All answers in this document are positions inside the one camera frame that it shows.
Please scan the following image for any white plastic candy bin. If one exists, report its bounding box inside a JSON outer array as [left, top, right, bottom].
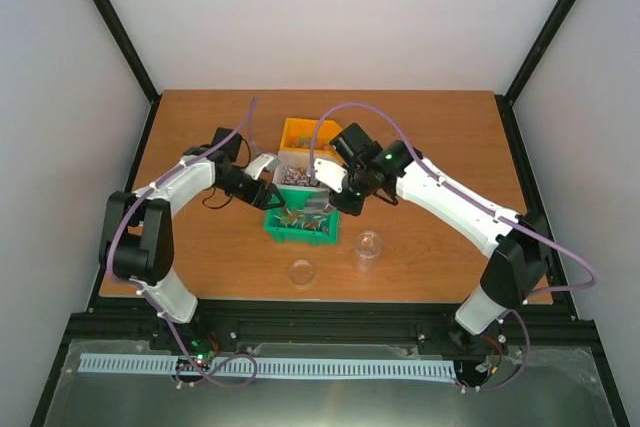
[[273, 149, 329, 201]]

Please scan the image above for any green plastic candy bin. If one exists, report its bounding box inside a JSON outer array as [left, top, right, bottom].
[[263, 186, 340, 246]]

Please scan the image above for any metal candy scoop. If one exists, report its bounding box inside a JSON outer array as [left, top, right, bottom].
[[302, 190, 335, 216]]

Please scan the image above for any orange plastic candy bin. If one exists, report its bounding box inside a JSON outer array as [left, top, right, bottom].
[[280, 117, 343, 163]]

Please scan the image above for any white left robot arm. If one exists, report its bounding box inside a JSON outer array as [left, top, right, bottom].
[[99, 128, 285, 350]]

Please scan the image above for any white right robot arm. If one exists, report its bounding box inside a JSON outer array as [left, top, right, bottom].
[[267, 123, 551, 335]]

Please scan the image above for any clear plastic jar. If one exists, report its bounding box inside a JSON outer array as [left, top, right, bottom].
[[354, 231, 383, 273]]

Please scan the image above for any clear round jar lid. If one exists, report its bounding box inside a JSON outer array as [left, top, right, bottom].
[[288, 259, 317, 287]]

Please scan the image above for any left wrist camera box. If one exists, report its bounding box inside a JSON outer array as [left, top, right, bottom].
[[244, 153, 280, 180]]

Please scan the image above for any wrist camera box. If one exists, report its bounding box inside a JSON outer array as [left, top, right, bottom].
[[312, 158, 348, 193], [244, 153, 280, 180]]

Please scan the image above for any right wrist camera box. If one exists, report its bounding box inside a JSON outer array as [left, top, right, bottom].
[[312, 158, 348, 193]]

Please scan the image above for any black aluminium frame base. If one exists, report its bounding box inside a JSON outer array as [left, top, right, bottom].
[[29, 89, 631, 427]]

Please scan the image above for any light blue slotted cable duct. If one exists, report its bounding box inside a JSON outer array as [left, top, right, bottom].
[[77, 353, 456, 383]]

